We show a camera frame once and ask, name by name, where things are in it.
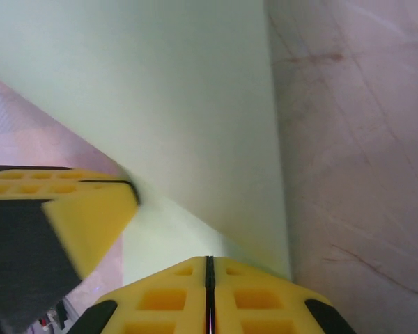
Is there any light green paper sheet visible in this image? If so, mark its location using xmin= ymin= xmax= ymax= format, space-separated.
xmin=0 ymin=0 xmax=294 ymax=283

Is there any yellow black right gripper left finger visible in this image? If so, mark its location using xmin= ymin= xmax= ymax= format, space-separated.
xmin=68 ymin=256 xmax=208 ymax=334

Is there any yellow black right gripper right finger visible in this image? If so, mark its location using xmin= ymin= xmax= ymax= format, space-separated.
xmin=211 ymin=256 xmax=353 ymax=334

